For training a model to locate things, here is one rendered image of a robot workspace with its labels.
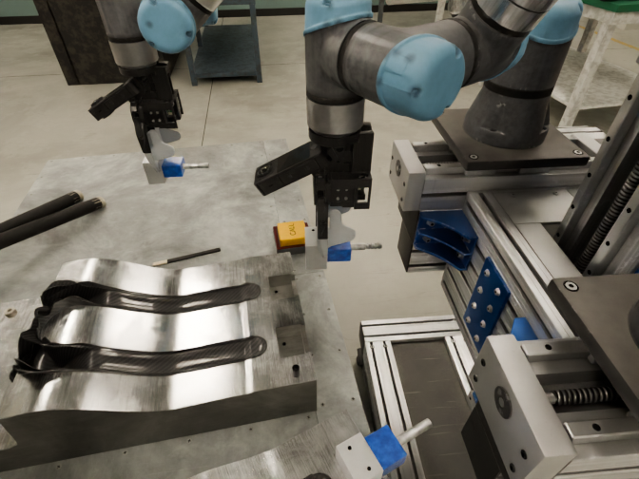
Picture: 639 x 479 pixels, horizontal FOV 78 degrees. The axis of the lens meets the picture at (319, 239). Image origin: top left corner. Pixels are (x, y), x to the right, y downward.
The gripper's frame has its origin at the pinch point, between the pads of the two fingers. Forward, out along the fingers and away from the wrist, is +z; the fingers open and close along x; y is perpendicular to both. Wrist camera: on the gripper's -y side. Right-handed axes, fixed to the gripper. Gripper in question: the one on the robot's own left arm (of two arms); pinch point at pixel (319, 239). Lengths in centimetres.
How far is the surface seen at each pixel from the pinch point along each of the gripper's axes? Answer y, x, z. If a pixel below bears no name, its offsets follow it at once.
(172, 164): -30.4, 26.8, 0.5
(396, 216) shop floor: 50, 127, 95
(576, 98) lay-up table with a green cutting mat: 189, 210, 62
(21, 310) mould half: -50, -5, 9
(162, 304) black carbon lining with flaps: -25.9, -7.0, 6.6
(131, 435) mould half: -26.8, -25.5, 11.8
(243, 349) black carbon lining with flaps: -11.9, -16.0, 6.9
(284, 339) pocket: -6.1, -13.4, 8.8
